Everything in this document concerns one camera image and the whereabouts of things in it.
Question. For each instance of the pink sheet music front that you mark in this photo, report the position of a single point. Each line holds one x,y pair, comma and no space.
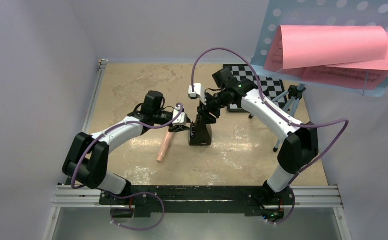
304,46

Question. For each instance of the pink sheet music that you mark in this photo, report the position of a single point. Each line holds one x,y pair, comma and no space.
360,75
304,46

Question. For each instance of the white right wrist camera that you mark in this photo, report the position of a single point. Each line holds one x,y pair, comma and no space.
195,91

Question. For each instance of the black metronome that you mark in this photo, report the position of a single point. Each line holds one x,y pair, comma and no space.
200,133

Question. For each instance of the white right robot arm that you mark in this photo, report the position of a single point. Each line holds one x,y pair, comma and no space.
299,140

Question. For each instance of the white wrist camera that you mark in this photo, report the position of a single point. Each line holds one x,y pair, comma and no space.
179,117
195,91

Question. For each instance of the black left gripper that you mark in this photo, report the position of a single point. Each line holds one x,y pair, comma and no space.
178,128

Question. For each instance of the pink recorder flute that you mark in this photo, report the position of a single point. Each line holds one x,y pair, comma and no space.
164,146

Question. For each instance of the aluminium frame rail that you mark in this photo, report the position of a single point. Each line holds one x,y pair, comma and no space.
67,197

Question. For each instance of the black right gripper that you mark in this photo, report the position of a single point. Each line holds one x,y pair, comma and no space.
204,110

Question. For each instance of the pink sheet music back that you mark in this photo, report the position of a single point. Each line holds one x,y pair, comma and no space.
360,75

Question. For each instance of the black white chessboard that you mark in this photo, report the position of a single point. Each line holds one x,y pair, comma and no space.
272,87

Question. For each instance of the light blue music stand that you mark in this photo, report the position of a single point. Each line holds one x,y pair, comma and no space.
359,13

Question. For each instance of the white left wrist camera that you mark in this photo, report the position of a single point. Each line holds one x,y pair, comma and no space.
179,117

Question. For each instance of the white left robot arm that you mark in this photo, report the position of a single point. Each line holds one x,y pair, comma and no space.
86,163

